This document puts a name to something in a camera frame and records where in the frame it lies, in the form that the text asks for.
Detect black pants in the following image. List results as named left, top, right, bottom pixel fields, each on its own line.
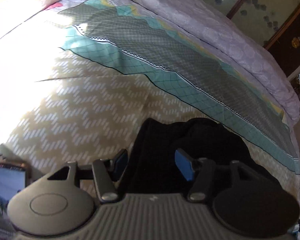
left=117, top=118, right=279, bottom=200

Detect patterned bed sheet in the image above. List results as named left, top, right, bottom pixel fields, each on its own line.
left=0, top=0, right=300, bottom=202

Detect smartphone in pink case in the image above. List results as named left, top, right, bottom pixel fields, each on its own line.
left=0, top=159, right=28, bottom=239

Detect lilac quilted comforter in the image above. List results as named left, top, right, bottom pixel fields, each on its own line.
left=133, top=0, right=300, bottom=125

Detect wooden wardrobe with glass doors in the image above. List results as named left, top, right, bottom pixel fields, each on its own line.
left=203, top=0, right=300, bottom=77

